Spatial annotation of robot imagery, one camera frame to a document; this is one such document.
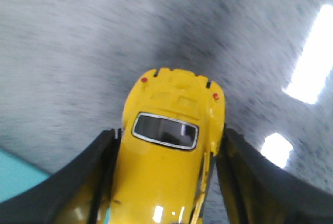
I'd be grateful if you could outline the yellow toy beetle car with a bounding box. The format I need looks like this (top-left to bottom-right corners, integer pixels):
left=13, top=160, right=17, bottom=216
left=109, top=68, right=226, bottom=223

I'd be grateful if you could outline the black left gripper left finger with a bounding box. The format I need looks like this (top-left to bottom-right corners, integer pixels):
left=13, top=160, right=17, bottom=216
left=1, top=129, right=122, bottom=223

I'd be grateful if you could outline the light blue plastic box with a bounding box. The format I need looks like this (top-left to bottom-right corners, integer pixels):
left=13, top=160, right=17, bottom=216
left=1, top=148, right=50, bottom=203

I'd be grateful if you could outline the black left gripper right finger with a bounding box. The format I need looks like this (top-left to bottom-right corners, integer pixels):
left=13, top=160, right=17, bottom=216
left=216, top=127, right=332, bottom=223

